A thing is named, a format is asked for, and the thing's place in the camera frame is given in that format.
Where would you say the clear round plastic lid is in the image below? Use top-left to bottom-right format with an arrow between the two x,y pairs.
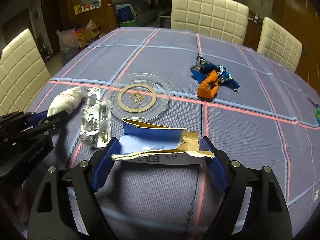
105,73 -> 170,121

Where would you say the blue snack wrapper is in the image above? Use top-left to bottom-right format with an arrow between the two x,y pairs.
190,56 -> 240,91

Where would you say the beaded green tissue box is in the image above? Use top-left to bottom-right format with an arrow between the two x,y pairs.
314,105 -> 320,126

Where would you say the grey plastic trash bag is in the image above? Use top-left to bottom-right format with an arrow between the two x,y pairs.
56,29 -> 79,66

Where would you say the grey sofa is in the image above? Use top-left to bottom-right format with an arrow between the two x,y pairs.
115,0 -> 171,27

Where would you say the cream chair far middle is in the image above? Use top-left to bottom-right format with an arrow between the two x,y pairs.
170,0 -> 249,45

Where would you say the white tablecloth label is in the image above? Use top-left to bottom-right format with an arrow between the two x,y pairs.
313,189 -> 319,202

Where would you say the torn blue white carton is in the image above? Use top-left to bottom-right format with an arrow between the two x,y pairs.
111,119 -> 215,165

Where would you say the white tissue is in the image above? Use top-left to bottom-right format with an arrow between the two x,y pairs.
47,86 -> 84,117

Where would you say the colourful shopping bag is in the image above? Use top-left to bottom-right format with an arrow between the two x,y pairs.
119,19 -> 139,27

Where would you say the cream chair far right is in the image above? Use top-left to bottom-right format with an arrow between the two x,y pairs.
257,17 -> 303,73

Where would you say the cream chair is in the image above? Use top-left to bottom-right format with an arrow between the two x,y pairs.
170,0 -> 249,45
257,17 -> 303,73
0,28 -> 51,115

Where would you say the cardboard boxes pile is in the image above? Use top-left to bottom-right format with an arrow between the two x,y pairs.
76,20 -> 101,48

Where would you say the silver pill blister pack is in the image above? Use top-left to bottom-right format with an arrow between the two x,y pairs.
80,87 -> 111,148

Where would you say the wooden door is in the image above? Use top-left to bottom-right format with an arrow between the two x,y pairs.
272,0 -> 319,90

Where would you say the purple plaid tablecloth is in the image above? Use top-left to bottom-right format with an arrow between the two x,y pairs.
29,28 -> 319,239

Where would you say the cream chair on left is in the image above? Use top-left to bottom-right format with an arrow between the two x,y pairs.
0,28 -> 51,115

